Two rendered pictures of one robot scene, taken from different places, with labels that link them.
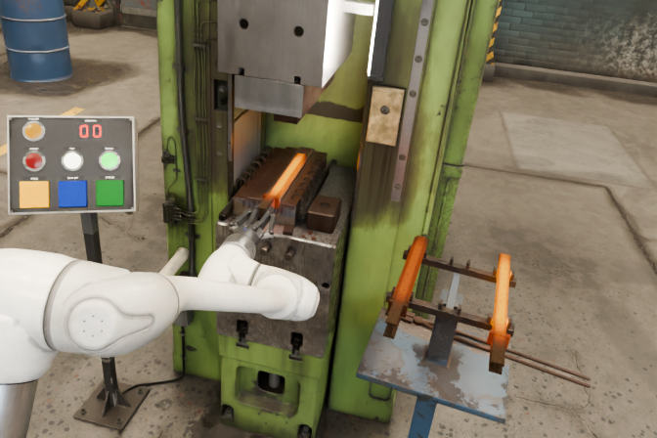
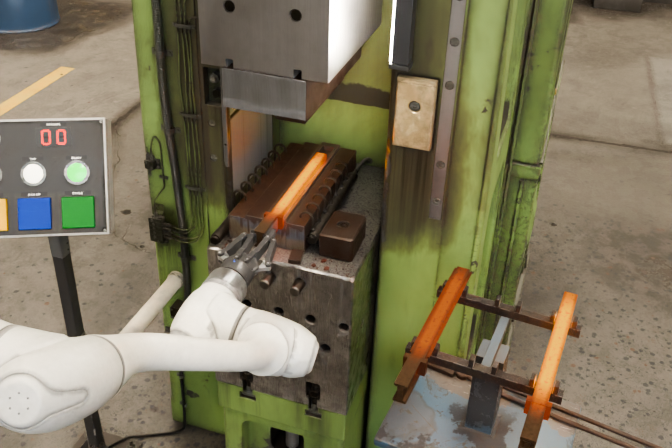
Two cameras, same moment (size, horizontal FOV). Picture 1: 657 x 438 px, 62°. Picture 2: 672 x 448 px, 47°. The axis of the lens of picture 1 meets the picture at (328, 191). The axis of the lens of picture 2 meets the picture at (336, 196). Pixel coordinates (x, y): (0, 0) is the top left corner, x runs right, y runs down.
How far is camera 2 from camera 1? 28 cm
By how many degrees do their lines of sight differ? 7
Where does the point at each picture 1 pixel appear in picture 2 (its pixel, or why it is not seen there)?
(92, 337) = (18, 415)
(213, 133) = (205, 132)
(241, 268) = (223, 313)
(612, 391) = not seen: outside the picture
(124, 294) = (53, 368)
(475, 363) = not seen: hidden behind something
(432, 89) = (474, 79)
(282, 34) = (275, 19)
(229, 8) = not seen: outside the picture
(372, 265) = (410, 299)
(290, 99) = (290, 97)
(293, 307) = (283, 362)
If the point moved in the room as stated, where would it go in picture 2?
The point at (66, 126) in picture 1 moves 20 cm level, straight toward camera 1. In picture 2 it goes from (25, 132) to (27, 172)
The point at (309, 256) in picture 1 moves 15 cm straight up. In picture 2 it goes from (322, 290) to (323, 238)
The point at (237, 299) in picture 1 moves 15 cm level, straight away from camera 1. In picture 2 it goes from (205, 357) to (213, 301)
